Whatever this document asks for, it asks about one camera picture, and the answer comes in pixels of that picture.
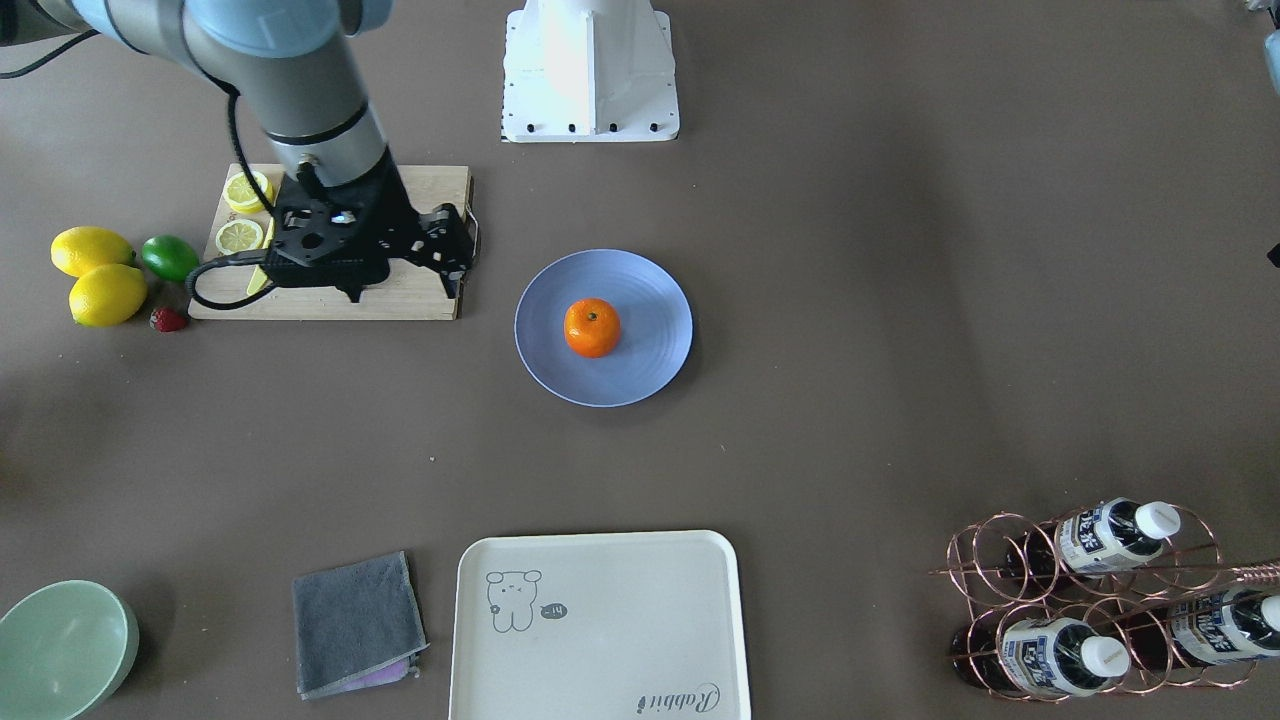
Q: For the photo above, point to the tea bottle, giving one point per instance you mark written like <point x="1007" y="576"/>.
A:
<point x="1117" y="535"/>
<point x="1040" y="659"/>
<point x="1219" y="628"/>

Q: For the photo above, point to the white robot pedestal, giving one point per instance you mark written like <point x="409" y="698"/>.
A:
<point x="589" y="72"/>

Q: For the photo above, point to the tea bottle front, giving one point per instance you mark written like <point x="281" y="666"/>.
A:
<point x="1040" y="659"/>

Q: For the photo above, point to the yellow lemon far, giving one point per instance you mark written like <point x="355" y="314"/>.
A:
<point x="78" y="250"/>

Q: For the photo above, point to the tea bottle back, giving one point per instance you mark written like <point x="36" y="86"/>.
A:
<point x="1117" y="535"/>

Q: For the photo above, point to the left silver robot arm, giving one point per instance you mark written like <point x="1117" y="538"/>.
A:
<point x="1271" y="43"/>

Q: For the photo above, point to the orange mandarin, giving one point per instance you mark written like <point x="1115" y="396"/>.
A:
<point x="591" y="327"/>

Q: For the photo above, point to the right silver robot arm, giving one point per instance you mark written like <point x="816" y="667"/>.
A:
<point x="289" y="60"/>

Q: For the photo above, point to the lemon slice two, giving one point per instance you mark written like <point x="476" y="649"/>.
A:
<point x="239" y="235"/>

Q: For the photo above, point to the green lime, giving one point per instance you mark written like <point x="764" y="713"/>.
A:
<point x="169" y="257"/>

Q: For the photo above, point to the cream rabbit tray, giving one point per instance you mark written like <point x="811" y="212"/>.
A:
<point x="639" y="625"/>

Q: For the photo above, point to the yellow lemon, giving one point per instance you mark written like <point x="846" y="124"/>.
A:
<point x="78" y="250"/>
<point x="108" y="295"/>

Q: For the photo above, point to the wooden cutting board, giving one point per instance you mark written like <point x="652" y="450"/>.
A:
<point x="411" y="293"/>

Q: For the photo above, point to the blue plate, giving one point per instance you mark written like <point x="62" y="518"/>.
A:
<point x="656" y="328"/>

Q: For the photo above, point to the lemon slice one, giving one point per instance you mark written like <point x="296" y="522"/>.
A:
<point x="248" y="193"/>

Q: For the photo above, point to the yellow plastic knife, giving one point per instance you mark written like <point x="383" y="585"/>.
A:
<point x="259" y="279"/>

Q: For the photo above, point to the red strawberry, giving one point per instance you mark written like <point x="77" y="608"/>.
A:
<point x="167" y="320"/>

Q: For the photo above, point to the tea bottle middle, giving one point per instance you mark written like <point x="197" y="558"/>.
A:
<point x="1219" y="628"/>

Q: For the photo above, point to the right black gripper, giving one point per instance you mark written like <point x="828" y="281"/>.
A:
<point x="396" y="217"/>

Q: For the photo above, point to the grey folded cloth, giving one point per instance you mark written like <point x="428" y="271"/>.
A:
<point x="356" y="627"/>

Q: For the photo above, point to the mint green bowl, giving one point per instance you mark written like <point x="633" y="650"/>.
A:
<point x="64" y="649"/>

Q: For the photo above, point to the copper wire bottle rack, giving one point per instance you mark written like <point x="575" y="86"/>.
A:
<point x="989" y="563"/>

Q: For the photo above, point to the yellow lemon near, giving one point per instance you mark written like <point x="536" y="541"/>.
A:
<point x="108" y="295"/>

